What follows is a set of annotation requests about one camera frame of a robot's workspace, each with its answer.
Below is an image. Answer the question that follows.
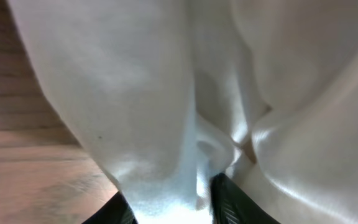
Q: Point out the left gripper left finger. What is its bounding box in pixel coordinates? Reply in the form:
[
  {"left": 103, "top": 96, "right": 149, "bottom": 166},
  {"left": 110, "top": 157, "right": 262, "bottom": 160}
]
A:
[{"left": 83, "top": 192, "right": 138, "bottom": 224}]

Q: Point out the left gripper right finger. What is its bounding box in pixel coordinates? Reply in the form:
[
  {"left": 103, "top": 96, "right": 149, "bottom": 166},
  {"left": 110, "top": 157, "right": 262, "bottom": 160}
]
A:
[{"left": 211, "top": 173, "right": 280, "bottom": 224}]

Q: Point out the white printed t-shirt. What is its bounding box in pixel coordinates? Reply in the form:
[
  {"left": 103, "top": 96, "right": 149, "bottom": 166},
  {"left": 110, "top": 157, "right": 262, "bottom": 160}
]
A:
[{"left": 9, "top": 0, "right": 358, "bottom": 223}]

